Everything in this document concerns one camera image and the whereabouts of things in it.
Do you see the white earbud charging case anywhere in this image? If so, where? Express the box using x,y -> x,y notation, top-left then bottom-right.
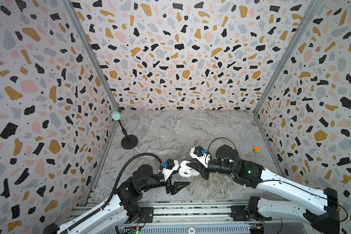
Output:
178,160 -> 192,178

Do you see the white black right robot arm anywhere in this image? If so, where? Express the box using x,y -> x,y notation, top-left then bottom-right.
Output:
179,145 -> 341,234

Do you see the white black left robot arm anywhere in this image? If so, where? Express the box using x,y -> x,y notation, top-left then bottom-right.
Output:
43,162 -> 193,234

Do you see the orange green small cube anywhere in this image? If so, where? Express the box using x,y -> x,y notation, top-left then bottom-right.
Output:
253,146 -> 260,155

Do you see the black stand with green ball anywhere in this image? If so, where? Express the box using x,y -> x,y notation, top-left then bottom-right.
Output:
111,111 -> 138,150

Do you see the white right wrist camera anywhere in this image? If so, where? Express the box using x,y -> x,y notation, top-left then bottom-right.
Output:
190,146 -> 211,168

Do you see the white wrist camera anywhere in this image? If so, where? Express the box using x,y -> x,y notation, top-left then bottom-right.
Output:
161,159 -> 179,181
190,146 -> 211,168

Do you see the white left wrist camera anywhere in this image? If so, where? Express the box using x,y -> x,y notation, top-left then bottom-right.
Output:
161,159 -> 179,181

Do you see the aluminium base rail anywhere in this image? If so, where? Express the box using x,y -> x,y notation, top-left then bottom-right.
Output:
67,198 -> 315,234

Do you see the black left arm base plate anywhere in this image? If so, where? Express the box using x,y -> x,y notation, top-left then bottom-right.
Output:
127,206 -> 154,223

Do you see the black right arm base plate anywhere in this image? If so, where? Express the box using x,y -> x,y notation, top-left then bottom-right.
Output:
230,205 -> 272,221

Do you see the aluminium corner frame post right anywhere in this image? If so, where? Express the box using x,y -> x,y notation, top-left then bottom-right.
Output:
253,0 -> 323,117

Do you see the aluminium corner frame post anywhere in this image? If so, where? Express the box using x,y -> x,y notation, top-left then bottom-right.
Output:
253,0 -> 323,117
62,0 -> 120,112

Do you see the aluminium corner frame post left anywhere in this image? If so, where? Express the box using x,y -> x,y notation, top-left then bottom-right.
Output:
62,0 -> 120,112

